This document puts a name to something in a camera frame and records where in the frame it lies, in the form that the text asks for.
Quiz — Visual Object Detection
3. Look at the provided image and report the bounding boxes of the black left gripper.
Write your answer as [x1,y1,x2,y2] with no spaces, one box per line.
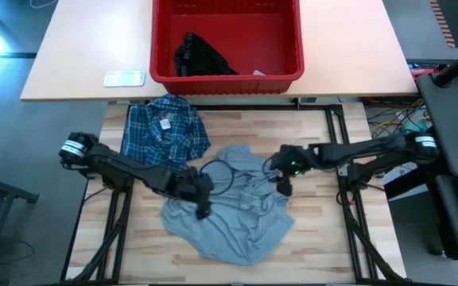
[173,170,214,220]

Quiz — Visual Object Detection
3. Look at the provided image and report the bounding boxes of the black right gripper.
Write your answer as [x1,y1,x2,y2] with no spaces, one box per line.
[270,145,317,197]

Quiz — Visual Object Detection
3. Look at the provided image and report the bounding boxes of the grey garment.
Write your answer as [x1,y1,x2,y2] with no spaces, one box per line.
[160,144,296,266]

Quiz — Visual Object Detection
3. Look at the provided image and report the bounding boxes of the blue plaid pajama pants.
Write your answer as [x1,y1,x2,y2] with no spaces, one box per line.
[133,153,190,173]

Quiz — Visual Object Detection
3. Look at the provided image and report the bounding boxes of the blue plaid garment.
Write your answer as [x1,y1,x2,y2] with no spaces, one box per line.
[121,94,212,166]

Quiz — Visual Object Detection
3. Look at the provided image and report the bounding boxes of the red plastic laundry bin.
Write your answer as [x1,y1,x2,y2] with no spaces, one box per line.
[149,0,305,96]

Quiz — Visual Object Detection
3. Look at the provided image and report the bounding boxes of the white cardboard box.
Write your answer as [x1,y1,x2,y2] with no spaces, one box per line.
[382,163,419,186]

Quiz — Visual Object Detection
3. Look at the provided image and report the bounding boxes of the black crumpled garment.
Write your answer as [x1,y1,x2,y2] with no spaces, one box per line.
[173,32,240,77]

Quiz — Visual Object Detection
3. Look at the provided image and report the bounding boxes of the light wooden desk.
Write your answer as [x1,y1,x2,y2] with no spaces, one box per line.
[20,0,420,102]

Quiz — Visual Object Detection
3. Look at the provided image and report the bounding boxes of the red electronic device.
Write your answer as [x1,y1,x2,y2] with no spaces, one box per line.
[407,61,444,79]

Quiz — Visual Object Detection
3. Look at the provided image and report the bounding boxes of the black side desk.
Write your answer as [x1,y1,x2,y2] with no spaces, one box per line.
[416,73,458,178]

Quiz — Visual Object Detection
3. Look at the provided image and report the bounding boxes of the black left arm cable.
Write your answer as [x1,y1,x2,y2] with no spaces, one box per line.
[199,159,235,196]

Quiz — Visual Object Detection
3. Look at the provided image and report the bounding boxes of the black aluminium table frame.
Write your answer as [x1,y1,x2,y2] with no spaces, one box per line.
[60,99,413,286]

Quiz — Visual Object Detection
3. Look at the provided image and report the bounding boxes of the yellow cable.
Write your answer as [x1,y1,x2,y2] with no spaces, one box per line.
[367,99,431,132]

